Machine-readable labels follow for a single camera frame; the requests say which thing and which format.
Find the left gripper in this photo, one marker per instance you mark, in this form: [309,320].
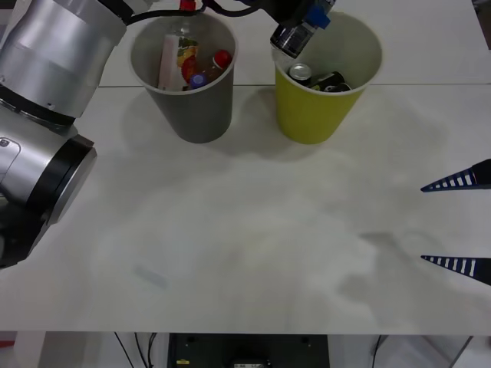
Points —
[285,11]

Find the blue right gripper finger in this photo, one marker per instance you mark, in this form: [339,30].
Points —
[464,265]
[464,179]

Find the grey drink can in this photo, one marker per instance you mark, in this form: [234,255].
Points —
[293,38]

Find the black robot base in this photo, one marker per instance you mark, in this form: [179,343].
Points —
[245,350]

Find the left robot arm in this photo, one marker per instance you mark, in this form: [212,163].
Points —
[46,61]

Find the black can with silver top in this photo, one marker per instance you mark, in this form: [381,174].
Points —
[300,72]

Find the black can with green print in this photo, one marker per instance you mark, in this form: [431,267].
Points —
[330,79]

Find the yellow-green plastic waste bin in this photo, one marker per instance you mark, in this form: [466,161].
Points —
[310,115]

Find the small orange bottle red cap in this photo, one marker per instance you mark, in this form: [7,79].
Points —
[221,59]

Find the bottle with purple cap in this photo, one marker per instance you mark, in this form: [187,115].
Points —
[198,80]

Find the large clear bottle red cap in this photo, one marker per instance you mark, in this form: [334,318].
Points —
[174,61]

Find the grey plastic waste bin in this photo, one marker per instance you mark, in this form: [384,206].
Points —
[199,115]

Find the white table leg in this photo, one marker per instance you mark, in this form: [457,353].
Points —
[28,350]

